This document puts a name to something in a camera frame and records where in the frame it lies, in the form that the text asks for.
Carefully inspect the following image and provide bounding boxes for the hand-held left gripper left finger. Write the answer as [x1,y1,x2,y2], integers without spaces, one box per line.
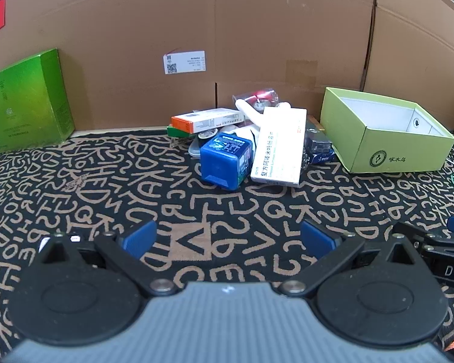
[32,220,178,299]

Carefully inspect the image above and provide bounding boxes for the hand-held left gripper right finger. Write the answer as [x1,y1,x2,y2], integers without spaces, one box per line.
[278,219,426,299]

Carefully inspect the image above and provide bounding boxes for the light green box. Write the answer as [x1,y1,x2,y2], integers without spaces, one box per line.
[320,87,454,174]

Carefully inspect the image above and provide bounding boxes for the green floral box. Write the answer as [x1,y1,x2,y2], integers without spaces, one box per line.
[166,125,197,139]

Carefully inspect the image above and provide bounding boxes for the clear plastic cup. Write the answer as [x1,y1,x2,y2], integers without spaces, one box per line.
[232,89,281,108]

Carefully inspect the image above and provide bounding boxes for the blue cube box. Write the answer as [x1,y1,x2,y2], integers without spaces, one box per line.
[200,133,255,191]

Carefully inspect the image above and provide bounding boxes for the orange and white medicine box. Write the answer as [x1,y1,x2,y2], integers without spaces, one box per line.
[171,108,246,134]

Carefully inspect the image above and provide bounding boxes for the dark green glossy box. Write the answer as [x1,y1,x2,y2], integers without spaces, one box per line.
[0,48,75,154]

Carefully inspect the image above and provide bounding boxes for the white shipping label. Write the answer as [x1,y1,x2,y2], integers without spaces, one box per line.
[163,49,207,75]

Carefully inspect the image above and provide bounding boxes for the tall cardboard box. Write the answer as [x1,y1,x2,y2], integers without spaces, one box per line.
[359,0,454,129]

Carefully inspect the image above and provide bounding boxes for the large cardboard box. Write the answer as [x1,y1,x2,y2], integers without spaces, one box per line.
[0,0,377,137]

